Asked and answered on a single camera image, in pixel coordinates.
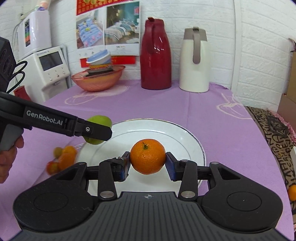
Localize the brown longan fruit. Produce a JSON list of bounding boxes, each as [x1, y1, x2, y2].
[[53, 147, 63, 159]]

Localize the large orange with stem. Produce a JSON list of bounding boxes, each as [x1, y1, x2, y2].
[[130, 138, 166, 175]]

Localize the orange glass bowl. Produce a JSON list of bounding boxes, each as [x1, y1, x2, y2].
[[71, 65, 125, 92]]

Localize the person's left hand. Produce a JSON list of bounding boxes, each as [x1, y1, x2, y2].
[[0, 136, 24, 184]]

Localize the small yellow orange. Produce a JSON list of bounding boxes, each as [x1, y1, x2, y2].
[[61, 146, 77, 160]]

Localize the purple tablecloth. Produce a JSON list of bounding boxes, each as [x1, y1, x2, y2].
[[1, 80, 294, 240]]

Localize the red tomato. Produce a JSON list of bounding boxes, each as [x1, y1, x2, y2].
[[46, 161, 60, 176]]

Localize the white wall water purifier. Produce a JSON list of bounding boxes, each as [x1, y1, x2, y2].
[[17, 10, 52, 60]]

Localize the stack of small bowls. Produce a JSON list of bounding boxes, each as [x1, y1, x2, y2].
[[86, 50, 114, 77]]

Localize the bedding wall calendar poster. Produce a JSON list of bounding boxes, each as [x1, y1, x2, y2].
[[76, 1, 140, 68]]

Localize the cardboard boxes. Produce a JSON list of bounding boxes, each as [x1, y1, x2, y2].
[[277, 38, 296, 130]]

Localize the red thermos jug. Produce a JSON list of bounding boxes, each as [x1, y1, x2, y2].
[[140, 17, 171, 90]]

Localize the orange on sofa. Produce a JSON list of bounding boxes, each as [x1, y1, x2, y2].
[[287, 184, 296, 202]]

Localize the red vase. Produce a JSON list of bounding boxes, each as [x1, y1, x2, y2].
[[14, 85, 32, 101]]

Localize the green apple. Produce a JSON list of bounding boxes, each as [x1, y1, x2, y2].
[[84, 115, 112, 145]]

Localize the white porcelain plate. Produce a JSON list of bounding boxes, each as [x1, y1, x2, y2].
[[76, 118, 206, 195]]

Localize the patterned brown sofa cover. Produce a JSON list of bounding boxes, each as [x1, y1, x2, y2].
[[245, 105, 296, 193]]

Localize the white thermos jug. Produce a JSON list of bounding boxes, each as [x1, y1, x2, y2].
[[179, 27, 211, 93]]

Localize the white machine with screen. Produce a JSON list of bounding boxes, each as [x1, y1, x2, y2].
[[21, 46, 70, 104]]

